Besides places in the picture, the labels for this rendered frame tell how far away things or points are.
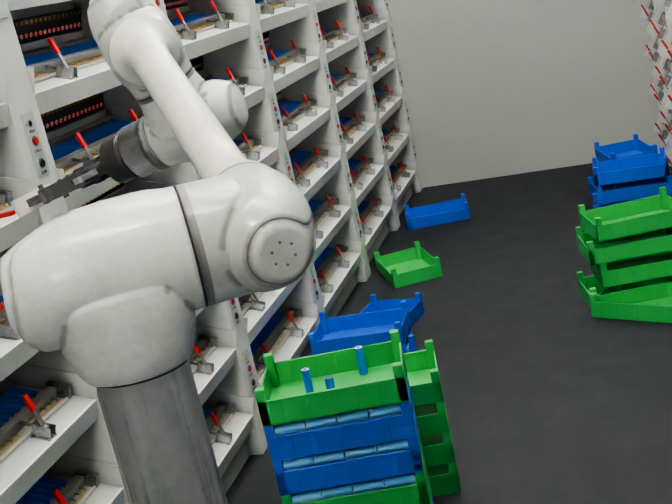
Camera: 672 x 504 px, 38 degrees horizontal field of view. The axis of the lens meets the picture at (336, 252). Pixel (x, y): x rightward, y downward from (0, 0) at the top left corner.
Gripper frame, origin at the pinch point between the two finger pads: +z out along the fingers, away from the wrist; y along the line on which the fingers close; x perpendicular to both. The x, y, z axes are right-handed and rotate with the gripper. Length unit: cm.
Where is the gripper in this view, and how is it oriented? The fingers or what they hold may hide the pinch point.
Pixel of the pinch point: (36, 199)
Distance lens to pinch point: 173.9
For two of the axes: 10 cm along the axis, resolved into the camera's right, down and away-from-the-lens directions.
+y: 2.4, -3.2, 9.2
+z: -8.7, 3.5, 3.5
